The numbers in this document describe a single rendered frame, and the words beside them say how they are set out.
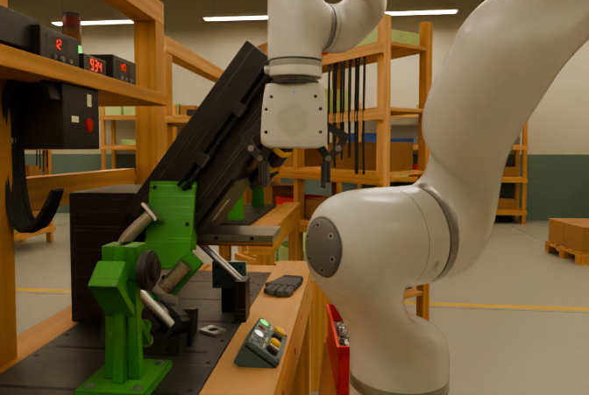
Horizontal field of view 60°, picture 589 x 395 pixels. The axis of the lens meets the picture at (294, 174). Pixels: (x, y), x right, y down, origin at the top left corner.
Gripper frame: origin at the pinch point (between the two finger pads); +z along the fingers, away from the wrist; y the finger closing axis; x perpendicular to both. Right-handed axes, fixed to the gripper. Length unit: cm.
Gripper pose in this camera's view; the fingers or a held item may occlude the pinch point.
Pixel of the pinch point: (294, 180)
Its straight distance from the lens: 79.9
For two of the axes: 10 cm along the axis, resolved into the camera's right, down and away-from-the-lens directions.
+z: 0.0, 10.0, 0.5
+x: 1.0, -0.5, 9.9
